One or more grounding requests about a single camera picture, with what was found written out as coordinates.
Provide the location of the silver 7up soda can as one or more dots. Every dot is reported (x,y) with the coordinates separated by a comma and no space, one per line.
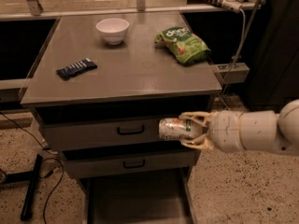
(175,129)

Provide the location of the dark cabinet at right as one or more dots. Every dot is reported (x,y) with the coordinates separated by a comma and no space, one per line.
(274,74)

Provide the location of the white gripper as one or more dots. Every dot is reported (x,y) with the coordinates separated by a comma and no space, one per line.
(224,130)

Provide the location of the grey drawer cabinet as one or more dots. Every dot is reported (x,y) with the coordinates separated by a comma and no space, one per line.
(134,79)

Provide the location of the white ceramic bowl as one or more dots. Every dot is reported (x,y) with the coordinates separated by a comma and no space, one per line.
(113,30)

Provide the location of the grey side bracket shelf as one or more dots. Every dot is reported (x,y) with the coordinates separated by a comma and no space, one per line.
(227,74)

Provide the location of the dark blue snack bar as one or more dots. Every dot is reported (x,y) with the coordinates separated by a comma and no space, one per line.
(76,69)

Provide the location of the grey drawer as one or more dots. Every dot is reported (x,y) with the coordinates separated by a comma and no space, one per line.
(132,163)
(107,133)

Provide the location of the bottom open drawer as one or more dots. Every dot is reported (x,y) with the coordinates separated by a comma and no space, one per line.
(155,197)

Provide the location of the green chip bag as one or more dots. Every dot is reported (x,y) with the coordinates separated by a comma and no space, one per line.
(187,47)

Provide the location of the top grey drawer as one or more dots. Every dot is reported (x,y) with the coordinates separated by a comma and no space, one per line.
(107,133)

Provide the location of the middle grey drawer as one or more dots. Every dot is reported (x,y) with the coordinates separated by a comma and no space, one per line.
(132,163)

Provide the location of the black floor stand base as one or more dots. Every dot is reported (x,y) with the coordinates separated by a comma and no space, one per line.
(30,176)

